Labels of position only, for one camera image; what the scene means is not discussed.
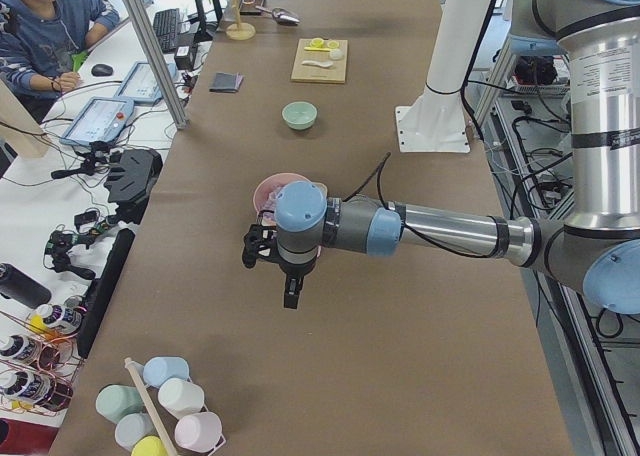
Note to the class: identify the grey folded cloths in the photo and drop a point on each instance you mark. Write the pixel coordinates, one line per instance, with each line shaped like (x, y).
(226, 82)

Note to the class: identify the wooden mug tree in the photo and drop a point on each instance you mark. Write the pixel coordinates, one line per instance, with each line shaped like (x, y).
(238, 30)

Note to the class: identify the bamboo cutting board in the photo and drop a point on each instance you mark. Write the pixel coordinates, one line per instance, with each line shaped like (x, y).
(319, 60)

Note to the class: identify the teach pendant far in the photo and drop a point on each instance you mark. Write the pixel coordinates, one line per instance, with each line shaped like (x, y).
(140, 85)

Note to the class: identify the green bowl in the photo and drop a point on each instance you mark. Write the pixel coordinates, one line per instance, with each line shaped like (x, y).
(299, 115)

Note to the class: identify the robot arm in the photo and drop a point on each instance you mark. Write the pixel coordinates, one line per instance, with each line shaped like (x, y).
(594, 251)

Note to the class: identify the aluminium frame post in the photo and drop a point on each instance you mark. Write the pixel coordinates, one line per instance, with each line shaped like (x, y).
(151, 48)

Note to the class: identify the black keyboard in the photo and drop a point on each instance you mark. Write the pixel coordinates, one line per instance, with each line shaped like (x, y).
(166, 25)

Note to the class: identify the black long bar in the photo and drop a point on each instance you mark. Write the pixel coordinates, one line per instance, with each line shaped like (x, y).
(101, 290)

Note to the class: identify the teach pendant near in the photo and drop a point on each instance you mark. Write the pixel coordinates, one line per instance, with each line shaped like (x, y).
(100, 120)

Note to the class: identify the yellow knife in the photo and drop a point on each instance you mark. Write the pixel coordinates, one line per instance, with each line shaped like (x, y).
(317, 49)

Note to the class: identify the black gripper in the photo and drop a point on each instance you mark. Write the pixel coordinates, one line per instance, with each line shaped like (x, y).
(293, 271)

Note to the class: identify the grey mug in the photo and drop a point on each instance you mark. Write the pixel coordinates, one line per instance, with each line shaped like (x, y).
(132, 428)

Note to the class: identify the pink bowl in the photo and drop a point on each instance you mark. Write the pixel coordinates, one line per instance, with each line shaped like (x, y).
(264, 198)

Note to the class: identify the black bottle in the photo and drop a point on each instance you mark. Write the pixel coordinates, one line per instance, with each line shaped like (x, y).
(20, 287)

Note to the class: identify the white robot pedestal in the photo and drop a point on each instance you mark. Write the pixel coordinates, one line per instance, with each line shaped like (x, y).
(435, 122)

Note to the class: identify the yellow mug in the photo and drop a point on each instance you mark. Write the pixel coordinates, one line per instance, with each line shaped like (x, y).
(149, 446)

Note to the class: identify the white ceramic spoon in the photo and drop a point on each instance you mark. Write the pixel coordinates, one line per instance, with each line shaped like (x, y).
(318, 64)

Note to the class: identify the green mug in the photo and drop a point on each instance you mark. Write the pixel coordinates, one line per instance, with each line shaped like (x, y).
(114, 402)

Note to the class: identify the wooden mug rack rod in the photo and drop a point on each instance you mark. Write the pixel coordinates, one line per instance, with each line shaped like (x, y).
(132, 367)

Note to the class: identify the blue mug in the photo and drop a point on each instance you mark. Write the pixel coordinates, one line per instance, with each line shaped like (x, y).
(159, 369)

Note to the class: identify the copper wire basket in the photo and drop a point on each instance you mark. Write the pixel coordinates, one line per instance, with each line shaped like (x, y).
(38, 365)

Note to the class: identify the teach pendant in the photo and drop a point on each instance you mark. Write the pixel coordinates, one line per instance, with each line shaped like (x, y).
(100, 120)
(140, 85)

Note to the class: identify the pink mug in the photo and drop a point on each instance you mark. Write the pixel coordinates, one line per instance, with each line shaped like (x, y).
(200, 432)

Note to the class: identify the seated person in blue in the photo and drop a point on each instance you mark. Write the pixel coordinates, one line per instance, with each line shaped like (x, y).
(41, 39)

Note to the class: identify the black stand device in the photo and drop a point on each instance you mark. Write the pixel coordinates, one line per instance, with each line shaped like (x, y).
(130, 182)

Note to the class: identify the black computer mouse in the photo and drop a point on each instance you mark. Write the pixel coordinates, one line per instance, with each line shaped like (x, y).
(102, 70)

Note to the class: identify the lemon slices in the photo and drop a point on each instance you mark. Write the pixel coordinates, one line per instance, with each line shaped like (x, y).
(321, 42)

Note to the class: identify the clear ice cubes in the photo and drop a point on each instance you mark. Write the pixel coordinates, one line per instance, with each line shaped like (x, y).
(268, 207)

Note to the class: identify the white mug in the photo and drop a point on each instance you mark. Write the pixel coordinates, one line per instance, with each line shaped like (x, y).
(181, 397)

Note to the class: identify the metal scoop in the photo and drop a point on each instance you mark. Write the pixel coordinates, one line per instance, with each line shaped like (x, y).
(281, 16)

